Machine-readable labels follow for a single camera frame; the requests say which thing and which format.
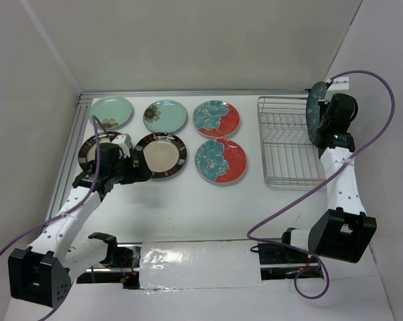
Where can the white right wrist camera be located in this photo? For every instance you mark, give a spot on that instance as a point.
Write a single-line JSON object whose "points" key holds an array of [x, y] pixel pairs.
{"points": [[339, 85]]}

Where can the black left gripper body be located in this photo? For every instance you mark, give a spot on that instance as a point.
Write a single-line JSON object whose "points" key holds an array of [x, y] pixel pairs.
{"points": [[124, 163]]}

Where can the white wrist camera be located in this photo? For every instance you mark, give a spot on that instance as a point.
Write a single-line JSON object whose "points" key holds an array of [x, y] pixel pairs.
{"points": [[339, 85], [124, 142]]}

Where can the mint green flower plate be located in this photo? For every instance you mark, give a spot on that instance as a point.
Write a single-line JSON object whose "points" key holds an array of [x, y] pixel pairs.
{"points": [[112, 112]]}

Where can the aluminium frame rail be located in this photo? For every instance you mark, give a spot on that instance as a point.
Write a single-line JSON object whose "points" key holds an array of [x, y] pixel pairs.
{"points": [[81, 117]]}

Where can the silver foil sheet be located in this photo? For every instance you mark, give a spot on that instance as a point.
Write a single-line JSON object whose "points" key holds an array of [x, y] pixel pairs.
{"points": [[197, 265]]}

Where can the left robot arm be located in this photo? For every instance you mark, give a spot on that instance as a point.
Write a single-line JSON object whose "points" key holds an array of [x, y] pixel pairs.
{"points": [[44, 272]]}

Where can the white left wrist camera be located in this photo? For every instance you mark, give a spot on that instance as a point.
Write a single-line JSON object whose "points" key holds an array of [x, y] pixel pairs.
{"points": [[124, 142]]}

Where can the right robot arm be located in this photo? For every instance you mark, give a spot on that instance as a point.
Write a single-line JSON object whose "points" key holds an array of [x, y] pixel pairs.
{"points": [[344, 231]]}

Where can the brown striped rim plate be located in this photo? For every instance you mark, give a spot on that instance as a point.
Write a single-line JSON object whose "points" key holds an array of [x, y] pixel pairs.
{"points": [[165, 154], [87, 155]]}

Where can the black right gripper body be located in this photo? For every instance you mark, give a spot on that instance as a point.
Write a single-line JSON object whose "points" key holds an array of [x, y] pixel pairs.
{"points": [[320, 132]]}

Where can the metal wire dish rack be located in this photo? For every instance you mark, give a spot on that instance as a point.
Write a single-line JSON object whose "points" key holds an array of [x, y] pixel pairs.
{"points": [[289, 160]]}

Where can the light blue flower plate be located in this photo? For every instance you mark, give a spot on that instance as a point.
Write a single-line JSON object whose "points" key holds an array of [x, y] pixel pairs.
{"points": [[165, 116]]}

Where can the dark teal blossom plate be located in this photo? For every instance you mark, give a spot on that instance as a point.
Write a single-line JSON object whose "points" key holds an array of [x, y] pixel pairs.
{"points": [[313, 110]]}

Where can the red teal flower plate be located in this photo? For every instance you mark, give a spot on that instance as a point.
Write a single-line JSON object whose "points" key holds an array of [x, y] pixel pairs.
{"points": [[221, 161], [216, 119]]}

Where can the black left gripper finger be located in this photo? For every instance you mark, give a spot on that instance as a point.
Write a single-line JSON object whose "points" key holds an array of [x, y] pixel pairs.
{"points": [[130, 175], [141, 167]]}

